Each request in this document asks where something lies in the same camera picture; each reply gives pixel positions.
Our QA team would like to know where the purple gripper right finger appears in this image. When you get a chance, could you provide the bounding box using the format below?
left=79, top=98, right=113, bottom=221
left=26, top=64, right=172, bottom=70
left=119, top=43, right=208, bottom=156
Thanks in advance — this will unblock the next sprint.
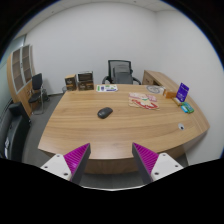
left=132, top=143, right=182, bottom=184

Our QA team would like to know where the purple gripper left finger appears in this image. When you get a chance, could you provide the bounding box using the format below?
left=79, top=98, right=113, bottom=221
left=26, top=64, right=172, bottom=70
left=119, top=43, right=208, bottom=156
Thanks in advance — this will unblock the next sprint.
left=41, top=143, right=91, bottom=184

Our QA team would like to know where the black computer mouse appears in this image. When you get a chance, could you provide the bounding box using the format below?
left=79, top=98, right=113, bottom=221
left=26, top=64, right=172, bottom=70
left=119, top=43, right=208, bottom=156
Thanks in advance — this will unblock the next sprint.
left=97, top=107, right=113, bottom=119

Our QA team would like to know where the patterned mouse pad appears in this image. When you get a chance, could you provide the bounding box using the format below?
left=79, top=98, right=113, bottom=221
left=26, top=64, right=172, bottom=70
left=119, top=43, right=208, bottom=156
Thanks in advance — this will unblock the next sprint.
left=129, top=92, right=159, bottom=110

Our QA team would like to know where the wooden office desk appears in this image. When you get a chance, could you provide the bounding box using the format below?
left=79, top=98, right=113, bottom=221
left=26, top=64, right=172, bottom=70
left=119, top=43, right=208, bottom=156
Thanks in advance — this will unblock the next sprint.
left=39, top=85, right=209, bottom=174

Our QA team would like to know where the green blue packet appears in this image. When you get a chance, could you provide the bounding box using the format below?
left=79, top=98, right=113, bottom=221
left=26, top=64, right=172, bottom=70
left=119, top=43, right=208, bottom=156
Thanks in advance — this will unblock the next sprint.
left=181, top=102, right=194, bottom=113

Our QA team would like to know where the black sofa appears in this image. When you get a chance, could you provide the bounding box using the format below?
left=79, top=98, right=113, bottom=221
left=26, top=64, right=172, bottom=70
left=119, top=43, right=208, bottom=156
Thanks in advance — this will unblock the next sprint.
left=0, top=102, right=31, bottom=162

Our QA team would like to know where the orange small box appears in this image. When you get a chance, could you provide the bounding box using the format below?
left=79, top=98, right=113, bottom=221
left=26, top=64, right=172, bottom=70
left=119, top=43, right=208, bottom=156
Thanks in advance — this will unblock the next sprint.
left=163, top=89, right=176, bottom=98

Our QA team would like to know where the black visitor chair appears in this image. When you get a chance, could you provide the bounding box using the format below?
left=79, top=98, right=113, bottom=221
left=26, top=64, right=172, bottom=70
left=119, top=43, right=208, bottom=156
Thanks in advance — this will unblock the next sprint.
left=28, top=73, right=44, bottom=108

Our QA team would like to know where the round patterned plate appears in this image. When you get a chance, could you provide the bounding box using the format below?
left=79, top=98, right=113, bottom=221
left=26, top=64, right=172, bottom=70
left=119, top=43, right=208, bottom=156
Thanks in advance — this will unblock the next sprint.
left=146, top=85, right=162, bottom=94

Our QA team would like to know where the purple stand-up sign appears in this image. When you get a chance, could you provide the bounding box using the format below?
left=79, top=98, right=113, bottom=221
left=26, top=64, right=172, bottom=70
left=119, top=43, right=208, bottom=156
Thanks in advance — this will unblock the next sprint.
left=176, top=83, right=189, bottom=102

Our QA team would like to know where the white green leaflet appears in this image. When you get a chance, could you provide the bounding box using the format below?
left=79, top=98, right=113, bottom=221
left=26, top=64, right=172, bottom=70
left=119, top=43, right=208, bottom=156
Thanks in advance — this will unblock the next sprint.
left=96, top=84, right=118, bottom=92

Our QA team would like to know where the small brown box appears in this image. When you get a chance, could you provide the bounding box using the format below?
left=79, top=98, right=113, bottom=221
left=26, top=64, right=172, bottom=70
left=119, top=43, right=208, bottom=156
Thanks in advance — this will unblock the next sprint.
left=65, top=74, right=77, bottom=91

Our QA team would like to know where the wooden side cabinet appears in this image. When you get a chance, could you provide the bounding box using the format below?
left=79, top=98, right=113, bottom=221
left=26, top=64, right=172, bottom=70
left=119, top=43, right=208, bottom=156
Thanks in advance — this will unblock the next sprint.
left=142, top=70, right=179, bottom=91

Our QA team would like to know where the large brown box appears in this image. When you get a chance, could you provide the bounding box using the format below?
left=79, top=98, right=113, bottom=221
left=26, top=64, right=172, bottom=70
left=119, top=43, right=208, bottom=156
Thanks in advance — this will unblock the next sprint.
left=78, top=71, right=94, bottom=91

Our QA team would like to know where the black mesh office chair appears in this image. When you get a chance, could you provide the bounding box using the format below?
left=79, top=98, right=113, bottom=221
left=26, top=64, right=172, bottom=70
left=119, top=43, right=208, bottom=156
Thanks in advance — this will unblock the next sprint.
left=102, top=60, right=141, bottom=84

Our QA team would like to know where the wooden bookshelf cabinet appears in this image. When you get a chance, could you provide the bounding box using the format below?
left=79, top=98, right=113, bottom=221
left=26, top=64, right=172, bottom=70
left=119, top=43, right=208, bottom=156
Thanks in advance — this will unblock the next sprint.
left=7, top=45, right=35, bottom=116

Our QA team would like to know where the desk cable grommet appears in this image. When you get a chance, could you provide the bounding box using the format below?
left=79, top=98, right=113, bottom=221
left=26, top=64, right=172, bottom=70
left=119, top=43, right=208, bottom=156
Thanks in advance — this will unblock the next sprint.
left=178, top=123, right=185, bottom=130

